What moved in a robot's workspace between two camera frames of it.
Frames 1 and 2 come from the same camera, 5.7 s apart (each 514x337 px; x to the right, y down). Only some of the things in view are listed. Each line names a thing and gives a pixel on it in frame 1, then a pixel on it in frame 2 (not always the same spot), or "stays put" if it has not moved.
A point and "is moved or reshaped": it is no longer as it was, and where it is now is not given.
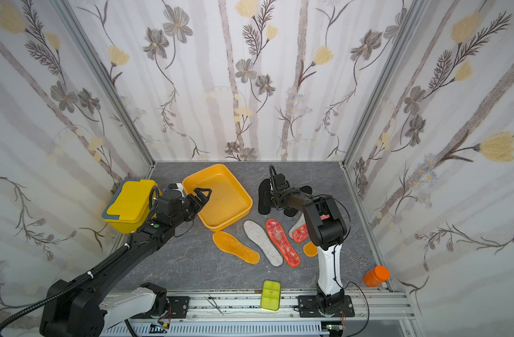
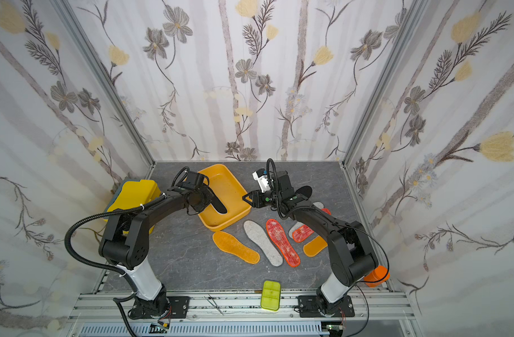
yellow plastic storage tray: (229, 201) stays put
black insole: (265, 196) is moved or reshaped
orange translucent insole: (234, 247) stays put
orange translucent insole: (310, 249) stays put
